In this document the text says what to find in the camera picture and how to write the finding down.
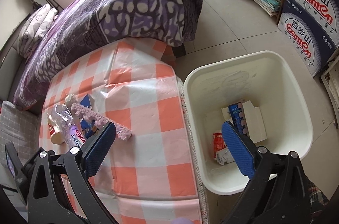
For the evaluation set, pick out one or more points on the dark wooden bed headboard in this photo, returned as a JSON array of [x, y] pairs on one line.
[[13, 36]]

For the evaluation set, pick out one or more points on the blue white toothpaste box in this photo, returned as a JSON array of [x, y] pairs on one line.
[[235, 110]]

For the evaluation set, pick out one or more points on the white metal rack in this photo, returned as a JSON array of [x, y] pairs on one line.
[[331, 81]]

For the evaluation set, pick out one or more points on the stack of teal folders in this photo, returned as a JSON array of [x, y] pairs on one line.
[[264, 1]]

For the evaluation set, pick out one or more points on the blue carton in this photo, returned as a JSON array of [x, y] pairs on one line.
[[86, 102]]

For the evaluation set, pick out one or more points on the red snack packet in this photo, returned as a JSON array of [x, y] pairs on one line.
[[218, 143]]

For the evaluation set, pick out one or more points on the orange white checked tablecloth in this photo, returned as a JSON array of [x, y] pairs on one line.
[[148, 112]]

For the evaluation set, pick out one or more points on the purple patterned blanket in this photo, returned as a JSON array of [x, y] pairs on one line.
[[119, 1]]

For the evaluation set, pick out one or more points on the white plastic trash bin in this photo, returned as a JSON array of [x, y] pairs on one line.
[[278, 86]]

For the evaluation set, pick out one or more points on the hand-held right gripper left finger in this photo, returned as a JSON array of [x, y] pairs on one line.
[[99, 150]]

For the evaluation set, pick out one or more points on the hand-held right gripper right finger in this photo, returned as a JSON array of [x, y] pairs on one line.
[[238, 152]]

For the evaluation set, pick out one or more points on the clear plastic bottle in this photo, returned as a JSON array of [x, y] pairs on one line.
[[63, 118]]

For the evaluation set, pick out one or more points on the purple crochet strip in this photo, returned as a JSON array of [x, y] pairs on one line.
[[102, 119]]

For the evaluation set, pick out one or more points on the black metal coat stand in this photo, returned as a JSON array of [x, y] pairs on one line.
[[51, 1]]

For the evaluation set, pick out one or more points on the crumpled paper ball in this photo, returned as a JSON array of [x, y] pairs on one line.
[[71, 100]]

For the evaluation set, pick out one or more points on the grey checked cushion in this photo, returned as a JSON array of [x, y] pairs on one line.
[[16, 128]]

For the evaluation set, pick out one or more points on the person's plaid clothing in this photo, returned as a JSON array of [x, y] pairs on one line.
[[316, 197]]

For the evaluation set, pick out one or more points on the folded floral quilt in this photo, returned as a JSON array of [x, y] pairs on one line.
[[34, 28]]

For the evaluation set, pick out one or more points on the white cardboard box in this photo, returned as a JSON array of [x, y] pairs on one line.
[[257, 123]]

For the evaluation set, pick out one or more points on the beige packet with red label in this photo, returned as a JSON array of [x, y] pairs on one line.
[[57, 138]]

